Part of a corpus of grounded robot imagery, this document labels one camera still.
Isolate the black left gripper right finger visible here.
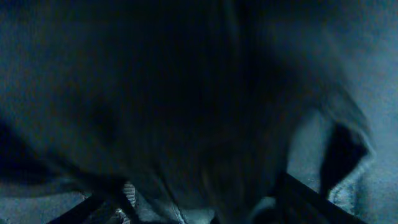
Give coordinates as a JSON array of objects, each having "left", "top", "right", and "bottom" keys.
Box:
[{"left": 275, "top": 172, "right": 366, "bottom": 224}]

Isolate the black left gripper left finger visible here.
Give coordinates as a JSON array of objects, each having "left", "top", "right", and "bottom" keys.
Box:
[{"left": 47, "top": 182, "right": 140, "bottom": 224}]

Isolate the black garment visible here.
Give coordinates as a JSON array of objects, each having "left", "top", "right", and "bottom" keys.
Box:
[{"left": 1, "top": 1, "right": 397, "bottom": 223}]

